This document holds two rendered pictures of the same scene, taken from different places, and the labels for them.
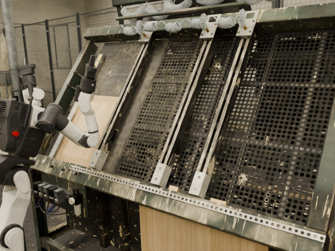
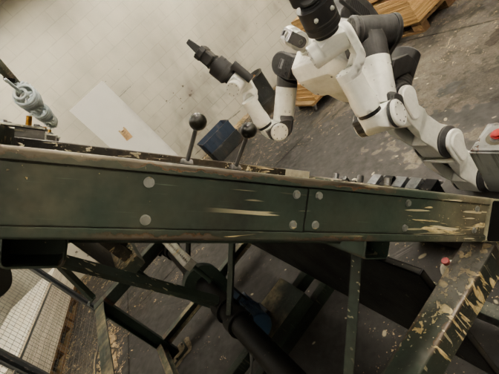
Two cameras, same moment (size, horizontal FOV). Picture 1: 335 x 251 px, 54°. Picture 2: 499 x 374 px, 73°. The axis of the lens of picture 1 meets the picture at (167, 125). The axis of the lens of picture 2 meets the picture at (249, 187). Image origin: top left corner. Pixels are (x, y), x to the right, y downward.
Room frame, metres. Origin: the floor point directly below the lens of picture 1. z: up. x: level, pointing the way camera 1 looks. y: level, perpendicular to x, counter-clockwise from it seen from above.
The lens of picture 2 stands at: (3.28, 1.16, 1.63)
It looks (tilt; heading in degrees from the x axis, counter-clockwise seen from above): 23 degrees down; 218
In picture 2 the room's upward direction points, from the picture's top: 43 degrees counter-clockwise
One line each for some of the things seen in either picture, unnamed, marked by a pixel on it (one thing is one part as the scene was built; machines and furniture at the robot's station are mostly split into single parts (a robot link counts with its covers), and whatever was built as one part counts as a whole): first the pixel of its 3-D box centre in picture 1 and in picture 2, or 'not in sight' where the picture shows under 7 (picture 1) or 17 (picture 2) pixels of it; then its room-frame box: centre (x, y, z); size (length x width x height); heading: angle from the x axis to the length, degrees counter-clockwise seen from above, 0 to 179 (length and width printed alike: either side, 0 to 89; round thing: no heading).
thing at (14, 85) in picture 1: (15, 82); not in sight; (7.37, 3.33, 1.10); 1.37 x 0.70 x 2.20; 43
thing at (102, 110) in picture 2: not in sight; (143, 148); (-0.42, -2.69, 1.03); 0.61 x 0.58 x 2.05; 43
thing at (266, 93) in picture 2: not in sight; (260, 93); (-1.94, -1.37, 0.33); 0.52 x 0.51 x 0.65; 43
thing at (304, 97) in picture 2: not in sight; (310, 87); (-1.13, -0.34, 0.20); 0.61 x 0.53 x 0.40; 43
